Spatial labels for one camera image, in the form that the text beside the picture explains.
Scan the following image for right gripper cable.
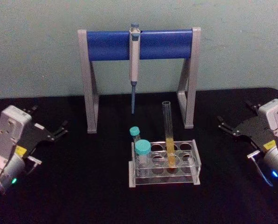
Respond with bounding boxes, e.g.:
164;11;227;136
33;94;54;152
247;150;274;188

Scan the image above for grey and blue pipette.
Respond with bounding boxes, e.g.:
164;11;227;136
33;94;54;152
128;22;141;115

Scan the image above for glass tube with yellow liquid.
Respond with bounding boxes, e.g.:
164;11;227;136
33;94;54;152
161;100;177;169

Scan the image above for grey stand with blue bar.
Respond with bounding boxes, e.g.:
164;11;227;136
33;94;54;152
77;27;202;134

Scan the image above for clear acrylic tube rack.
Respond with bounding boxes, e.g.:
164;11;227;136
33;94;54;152
128;139;202;189

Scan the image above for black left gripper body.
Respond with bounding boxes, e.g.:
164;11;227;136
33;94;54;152
16;119;56;160

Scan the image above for large tube with teal cap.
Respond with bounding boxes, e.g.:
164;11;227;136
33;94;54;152
134;139;152;178

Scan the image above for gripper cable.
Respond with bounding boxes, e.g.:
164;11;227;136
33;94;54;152
247;150;274;188
24;155;43;175

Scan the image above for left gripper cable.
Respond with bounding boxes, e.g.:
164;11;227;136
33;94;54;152
24;155;43;175

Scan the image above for small tube with teal cap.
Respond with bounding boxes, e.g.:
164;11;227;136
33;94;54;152
129;126;142;147

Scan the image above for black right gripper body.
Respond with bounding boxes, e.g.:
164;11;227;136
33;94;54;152
235;116;277;150

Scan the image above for black table cloth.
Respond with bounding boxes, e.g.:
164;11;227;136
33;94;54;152
0;87;278;224

